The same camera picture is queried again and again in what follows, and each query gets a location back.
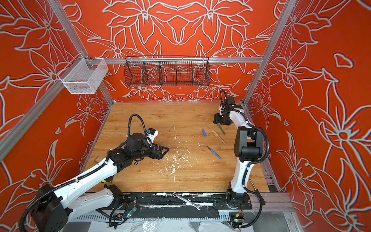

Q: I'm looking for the grey slotted cable duct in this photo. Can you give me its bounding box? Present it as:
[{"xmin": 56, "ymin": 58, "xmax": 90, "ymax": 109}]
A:
[{"xmin": 71, "ymin": 212, "xmax": 231, "ymax": 223}]

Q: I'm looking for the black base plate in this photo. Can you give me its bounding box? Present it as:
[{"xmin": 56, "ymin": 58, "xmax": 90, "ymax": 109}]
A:
[{"xmin": 123, "ymin": 192, "xmax": 252, "ymax": 210}]

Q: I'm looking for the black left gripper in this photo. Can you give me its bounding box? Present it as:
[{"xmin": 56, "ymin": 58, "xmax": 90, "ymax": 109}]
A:
[{"xmin": 133, "ymin": 140, "xmax": 170, "ymax": 160}]

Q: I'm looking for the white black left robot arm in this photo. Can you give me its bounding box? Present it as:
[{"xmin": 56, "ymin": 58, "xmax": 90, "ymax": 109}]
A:
[{"xmin": 19, "ymin": 128, "xmax": 170, "ymax": 232}]

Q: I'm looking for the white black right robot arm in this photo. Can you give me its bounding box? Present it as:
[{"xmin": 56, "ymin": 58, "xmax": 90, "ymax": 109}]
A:
[{"xmin": 214, "ymin": 89, "xmax": 270, "ymax": 207}]

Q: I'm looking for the clear plastic bin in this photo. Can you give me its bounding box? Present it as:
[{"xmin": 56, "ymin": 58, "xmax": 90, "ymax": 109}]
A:
[{"xmin": 58, "ymin": 58, "xmax": 108, "ymax": 94}]

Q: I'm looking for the black wire basket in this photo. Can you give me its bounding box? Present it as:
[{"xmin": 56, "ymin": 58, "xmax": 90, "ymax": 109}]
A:
[{"xmin": 124, "ymin": 55, "xmax": 211, "ymax": 87}]

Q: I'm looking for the black handled screwdriver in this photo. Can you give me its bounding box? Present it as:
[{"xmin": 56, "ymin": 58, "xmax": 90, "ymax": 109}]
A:
[{"xmin": 249, "ymin": 179, "xmax": 266, "ymax": 206}]

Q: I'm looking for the blue pen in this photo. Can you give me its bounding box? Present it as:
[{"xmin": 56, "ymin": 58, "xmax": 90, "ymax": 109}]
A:
[{"xmin": 206, "ymin": 146, "xmax": 222, "ymax": 160}]

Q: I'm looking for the silver wrench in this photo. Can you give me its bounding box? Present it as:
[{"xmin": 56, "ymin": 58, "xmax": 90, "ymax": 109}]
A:
[{"xmin": 173, "ymin": 192, "xmax": 201, "ymax": 211}]

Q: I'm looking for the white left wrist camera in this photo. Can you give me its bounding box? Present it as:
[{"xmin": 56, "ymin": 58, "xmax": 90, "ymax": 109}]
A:
[{"xmin": 146, "ymin": 128, "xmax": 158, "ymax": 143}]

